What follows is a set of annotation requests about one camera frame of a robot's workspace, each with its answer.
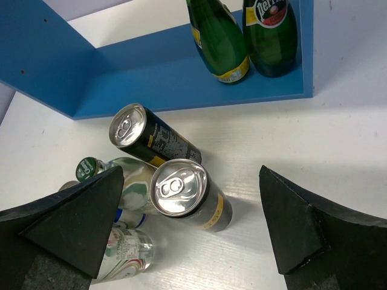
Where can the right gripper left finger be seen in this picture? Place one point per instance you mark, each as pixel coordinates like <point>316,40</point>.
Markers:
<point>58,242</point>

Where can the black yellow can right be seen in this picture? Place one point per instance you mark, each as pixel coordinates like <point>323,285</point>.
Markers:
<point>183,190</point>

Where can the blue and yellow wooden shelf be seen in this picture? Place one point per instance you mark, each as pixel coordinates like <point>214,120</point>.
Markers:
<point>95,65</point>

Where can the green Perrier bottle red label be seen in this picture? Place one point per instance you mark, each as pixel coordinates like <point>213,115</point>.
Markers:
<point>271,34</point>

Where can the green bottle yellow label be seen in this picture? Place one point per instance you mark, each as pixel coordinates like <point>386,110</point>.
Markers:
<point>219,40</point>

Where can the clear Chang bottle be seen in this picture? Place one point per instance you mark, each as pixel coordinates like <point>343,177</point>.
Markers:
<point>137,180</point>
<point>129,251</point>

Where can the black can near shelf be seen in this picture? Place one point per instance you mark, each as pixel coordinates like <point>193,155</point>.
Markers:
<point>139,132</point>

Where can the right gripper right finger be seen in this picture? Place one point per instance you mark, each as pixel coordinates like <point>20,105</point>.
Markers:
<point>319,244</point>

